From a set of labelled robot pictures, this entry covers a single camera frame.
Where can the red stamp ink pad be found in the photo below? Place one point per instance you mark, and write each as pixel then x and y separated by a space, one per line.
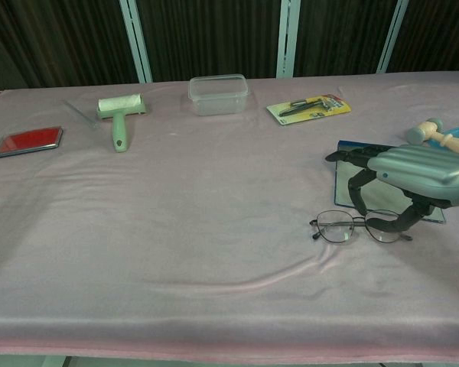
pixel 28 140

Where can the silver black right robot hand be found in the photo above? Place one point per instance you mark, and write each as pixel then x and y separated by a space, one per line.
pixel 424 172

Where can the white metal post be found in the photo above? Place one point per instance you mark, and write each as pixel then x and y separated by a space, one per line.
pixel 135 38
pixel 288 38
pixel 392 38

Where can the wooden massage hammer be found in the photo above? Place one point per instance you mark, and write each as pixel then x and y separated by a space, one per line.
pixel 424 130

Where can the dark blue glasses case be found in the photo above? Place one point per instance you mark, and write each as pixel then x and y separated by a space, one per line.
pixel 382 199

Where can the clear plastic food container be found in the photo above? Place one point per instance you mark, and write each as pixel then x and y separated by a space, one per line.
pixel 218 99

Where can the razor in yellow blister pack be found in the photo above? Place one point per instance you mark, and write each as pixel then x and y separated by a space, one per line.
pixel 310 111

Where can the thin metal-frame eyeglasses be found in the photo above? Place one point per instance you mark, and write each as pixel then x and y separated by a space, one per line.
pixel 334 229

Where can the pink tablecloth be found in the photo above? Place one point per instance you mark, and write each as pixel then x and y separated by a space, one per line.
pixel 214 229

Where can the green lint roller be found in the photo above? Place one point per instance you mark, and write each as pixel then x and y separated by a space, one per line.
pixel 119 130

